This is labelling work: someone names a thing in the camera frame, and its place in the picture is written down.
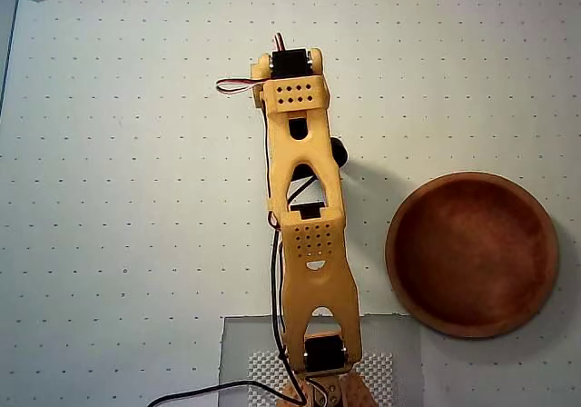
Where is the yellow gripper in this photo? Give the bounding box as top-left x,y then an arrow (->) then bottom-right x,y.
250,54 -> 273,108

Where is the perforated tan robot base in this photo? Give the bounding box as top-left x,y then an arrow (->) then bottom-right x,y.
279,370 -> 378,407

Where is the round wooden bowl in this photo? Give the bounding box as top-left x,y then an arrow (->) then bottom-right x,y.
384,170 -> 560,339

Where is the white foam grip mat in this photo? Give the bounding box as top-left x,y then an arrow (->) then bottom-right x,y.
248,350 -> 395,407

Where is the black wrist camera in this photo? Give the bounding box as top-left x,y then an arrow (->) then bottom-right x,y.
329,136 -> 351,171

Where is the black camera cable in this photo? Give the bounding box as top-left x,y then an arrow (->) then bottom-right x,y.
147,174 -> 329,407

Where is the grey base plate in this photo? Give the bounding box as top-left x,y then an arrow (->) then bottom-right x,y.
220,313 -> 426,407

